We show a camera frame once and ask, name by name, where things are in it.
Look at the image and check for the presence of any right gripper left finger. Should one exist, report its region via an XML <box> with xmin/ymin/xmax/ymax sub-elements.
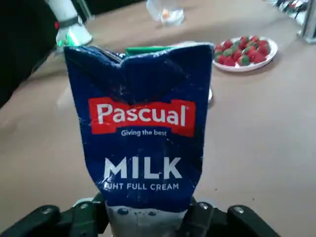
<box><xmin>0</xmin><ymin>192</ymin><xmax>111</xmax><ymax>237</ymax></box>

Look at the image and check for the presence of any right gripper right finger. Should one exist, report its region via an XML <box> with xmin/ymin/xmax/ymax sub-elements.
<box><xmin>182</xmin><ymin>196</ymin><xmax>282</xmax><ymax>237</ymax></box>

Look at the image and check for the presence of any blue white milk carton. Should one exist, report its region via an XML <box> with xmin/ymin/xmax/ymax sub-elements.
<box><xmin>63</xmin><ymin>43</ymin><xmax>215</xmax><ymax>237</ymax></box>

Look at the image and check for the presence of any clear plastic egg carton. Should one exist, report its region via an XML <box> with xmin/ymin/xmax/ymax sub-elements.
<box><xmin>145</xmin><ymin>0</ymin><xmax>185</xmax><ymax>27</ymax></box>

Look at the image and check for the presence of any white round plate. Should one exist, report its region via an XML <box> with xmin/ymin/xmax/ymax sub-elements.
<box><xmin>212</xmin><ymin>36</ymin><xmax>278</xmax><ymax>73</ymax></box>

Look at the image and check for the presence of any red strawberries heap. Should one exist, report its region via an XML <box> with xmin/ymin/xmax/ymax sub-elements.
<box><xmin>213</xmin><ymin>36</ymin><xmax>271</xmax><ymax>67</ymax></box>

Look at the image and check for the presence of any aluminium profile post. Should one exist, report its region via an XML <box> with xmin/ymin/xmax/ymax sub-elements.
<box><xmin>297</xmin><ymin>0</ymin><xmax>316</xmax><ymax>44</ymax></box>

